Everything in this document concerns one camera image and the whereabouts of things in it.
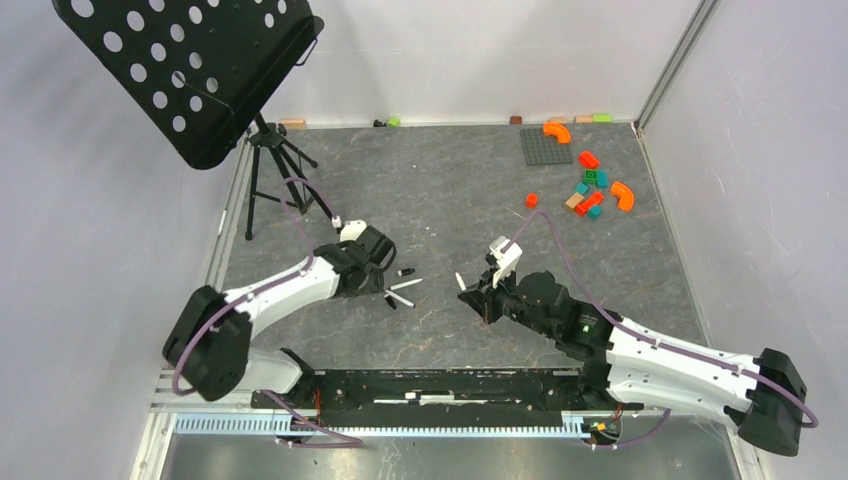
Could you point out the orange curved block top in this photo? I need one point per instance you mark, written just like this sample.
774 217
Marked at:
558 131

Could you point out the green lego brick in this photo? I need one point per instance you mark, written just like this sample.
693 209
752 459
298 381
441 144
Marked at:
590 176

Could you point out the red long brick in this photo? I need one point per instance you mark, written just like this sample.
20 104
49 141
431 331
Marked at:
595 199

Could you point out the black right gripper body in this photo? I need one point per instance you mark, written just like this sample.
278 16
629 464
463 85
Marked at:
505 299

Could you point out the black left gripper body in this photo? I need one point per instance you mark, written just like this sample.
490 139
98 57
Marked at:
373 282

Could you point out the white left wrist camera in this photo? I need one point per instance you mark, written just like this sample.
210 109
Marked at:
352 230

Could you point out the black perforated music stand desk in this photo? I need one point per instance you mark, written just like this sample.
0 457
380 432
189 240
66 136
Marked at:
200 70

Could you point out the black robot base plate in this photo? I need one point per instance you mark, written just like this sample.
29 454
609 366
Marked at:
441 398

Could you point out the orange curved block right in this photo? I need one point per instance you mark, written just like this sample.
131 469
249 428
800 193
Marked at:
624 196

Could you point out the tan wooden block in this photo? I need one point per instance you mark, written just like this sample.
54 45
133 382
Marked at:
573 201

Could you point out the black tripod stand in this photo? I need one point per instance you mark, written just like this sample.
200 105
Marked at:
271 140

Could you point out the wooden block at wall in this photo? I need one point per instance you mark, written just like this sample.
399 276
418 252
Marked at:
293 124

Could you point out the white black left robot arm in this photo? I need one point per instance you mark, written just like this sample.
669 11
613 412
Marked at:
211 345

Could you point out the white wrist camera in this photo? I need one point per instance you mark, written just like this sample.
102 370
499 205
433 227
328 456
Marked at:
352 230
506 254

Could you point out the white pen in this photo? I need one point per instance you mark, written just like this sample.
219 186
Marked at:
460 281
396 297
405 284

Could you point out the grey lego baseplate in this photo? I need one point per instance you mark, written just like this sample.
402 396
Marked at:
542 150

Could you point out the teal brick right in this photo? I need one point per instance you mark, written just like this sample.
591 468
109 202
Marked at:
602 180

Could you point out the orange curved block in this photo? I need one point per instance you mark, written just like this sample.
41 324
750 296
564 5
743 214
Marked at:
624 196
558 131

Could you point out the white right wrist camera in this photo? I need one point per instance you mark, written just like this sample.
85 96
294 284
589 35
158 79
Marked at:
506 254

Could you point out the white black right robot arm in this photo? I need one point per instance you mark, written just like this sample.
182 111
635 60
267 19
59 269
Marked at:
759 397

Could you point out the red brick upper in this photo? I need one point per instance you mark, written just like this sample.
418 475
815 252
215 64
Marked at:
588 160

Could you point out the small red cube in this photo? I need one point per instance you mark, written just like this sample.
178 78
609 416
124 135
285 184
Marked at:
531 201

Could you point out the teal brick lower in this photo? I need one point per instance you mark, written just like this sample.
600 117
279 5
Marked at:
594 212

